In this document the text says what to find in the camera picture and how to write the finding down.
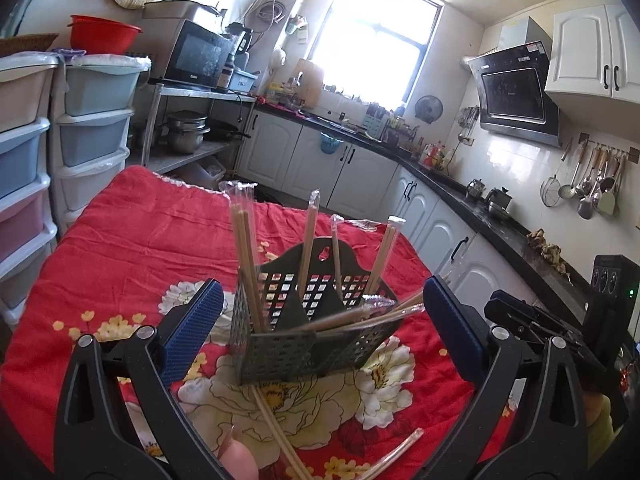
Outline black perforated utensil caddy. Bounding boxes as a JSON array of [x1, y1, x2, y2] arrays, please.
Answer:
[[229, 237, 401, 385]]

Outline wooden chopsticks pair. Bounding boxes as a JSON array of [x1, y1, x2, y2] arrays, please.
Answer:
[[288, 295, 396, 333]]

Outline white lower kitchen cabinets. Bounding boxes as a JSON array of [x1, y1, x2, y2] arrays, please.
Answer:
[[239, 110, 536, 310]]

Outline person's right hand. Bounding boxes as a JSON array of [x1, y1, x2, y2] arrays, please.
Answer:
[[582, 392, 615, 468]]

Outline person's left hand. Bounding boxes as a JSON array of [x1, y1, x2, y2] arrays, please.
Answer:
[[217, 426, 259, 480]]

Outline hanging metal ladle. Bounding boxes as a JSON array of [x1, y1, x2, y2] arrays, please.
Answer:
[[577, 145, 610, 220]]

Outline wrapped chopsticks on cloth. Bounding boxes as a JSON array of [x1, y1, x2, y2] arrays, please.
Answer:
[[358, 428, 424, 480]]

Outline hanging metal strainer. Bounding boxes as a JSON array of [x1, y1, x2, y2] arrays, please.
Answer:
[[539, 140, 573, 208]]

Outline bare chopsticks on cloth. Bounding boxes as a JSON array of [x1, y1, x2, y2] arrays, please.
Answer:
[[250, 386, 314, 480]]

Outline left pastel drawer tower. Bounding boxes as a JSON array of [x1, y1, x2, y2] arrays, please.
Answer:
[[0, 52, 60, 330]]

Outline pastel drawer tower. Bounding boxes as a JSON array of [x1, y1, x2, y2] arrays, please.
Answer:
[[48, 54, 152, 234], [0, 52, 60, 330]]

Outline wrapped chopsticks in caddy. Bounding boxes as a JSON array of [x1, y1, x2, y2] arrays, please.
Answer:
[[297, 190, 321, 299], [331, 214, 344, 299], [219, 181, 268, 334], [364, 216, 406, 295]]

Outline white upper cabinet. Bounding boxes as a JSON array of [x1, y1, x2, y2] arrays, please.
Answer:
[[546, 4, 639, 143]]

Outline black range hood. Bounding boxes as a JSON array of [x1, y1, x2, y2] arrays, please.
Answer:
[[466, 41, 561, 148]]

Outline metal storage rack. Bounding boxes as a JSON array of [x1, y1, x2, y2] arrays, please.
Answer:
[[126, 82, 256, 174]]

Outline stainless steel pot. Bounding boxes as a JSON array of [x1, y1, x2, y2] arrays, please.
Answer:
[[166, 110, 210, 155]]

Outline blue hanging bin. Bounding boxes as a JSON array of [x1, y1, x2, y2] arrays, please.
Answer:
[[320, 132, 344, 155]]

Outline right pastel drawer tower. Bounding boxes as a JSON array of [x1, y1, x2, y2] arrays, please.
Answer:
[[48, 54, 152, 234]]

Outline black microwave oven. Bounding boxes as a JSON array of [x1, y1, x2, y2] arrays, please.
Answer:
[[160, 20, 233, 88]]

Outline red plastic basin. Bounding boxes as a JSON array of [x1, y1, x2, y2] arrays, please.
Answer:
[[68, 14, 142, 54]]

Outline small wall fan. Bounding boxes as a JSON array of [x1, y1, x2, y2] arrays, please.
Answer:
[[413, 96, 444, 125]]

